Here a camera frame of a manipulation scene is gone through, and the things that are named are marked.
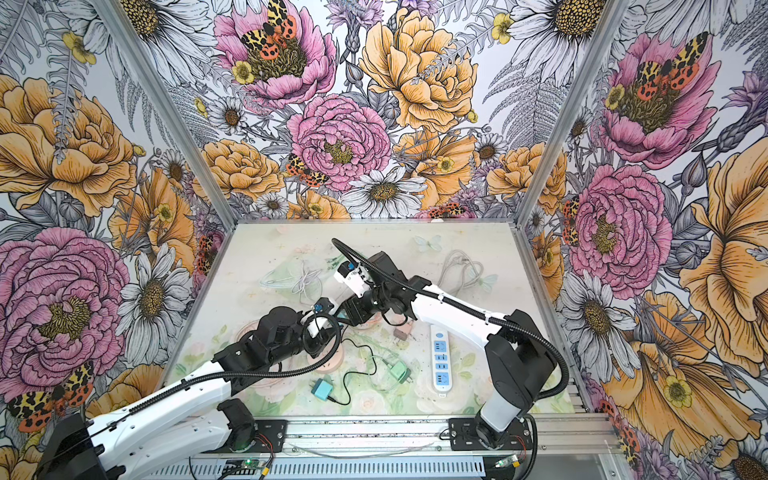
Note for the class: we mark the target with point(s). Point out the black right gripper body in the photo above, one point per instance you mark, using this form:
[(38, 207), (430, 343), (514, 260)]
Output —
[(384, 292)]

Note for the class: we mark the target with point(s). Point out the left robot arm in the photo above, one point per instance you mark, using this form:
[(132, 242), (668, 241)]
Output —
[(200, 412)]

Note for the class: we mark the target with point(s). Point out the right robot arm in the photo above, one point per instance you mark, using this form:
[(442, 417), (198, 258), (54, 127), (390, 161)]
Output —
[(524, 366)]

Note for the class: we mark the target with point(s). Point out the pink charger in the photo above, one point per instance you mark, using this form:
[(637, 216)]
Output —
[(403, 332)]

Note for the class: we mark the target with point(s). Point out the round pink power socket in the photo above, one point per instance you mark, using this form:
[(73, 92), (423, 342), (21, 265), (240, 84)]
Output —
[(333, 363)]

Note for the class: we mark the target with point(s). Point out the green charger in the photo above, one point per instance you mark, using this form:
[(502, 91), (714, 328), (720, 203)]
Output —
[(400, 372)]

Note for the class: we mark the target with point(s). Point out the white blue power strip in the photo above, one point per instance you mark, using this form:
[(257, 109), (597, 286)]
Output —
[(440, 360)]

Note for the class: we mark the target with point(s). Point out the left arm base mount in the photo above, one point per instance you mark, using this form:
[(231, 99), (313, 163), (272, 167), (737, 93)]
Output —
[(264, 435)]

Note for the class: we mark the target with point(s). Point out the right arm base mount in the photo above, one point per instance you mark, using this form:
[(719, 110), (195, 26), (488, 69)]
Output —
[(468, 434)]

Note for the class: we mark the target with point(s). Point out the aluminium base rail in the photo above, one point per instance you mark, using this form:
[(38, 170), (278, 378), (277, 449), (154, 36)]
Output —
[(356, 436)]

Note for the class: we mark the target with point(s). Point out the aluminium corner post left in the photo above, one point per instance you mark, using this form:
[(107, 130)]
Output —
[(138, 58)]

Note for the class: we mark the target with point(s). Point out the aluminium corner post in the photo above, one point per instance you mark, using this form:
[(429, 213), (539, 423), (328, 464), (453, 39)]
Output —
[(599, 48), (138, 58)]

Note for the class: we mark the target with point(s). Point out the aluminium corner post right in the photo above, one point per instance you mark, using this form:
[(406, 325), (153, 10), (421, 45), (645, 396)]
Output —
[(599, 48)]

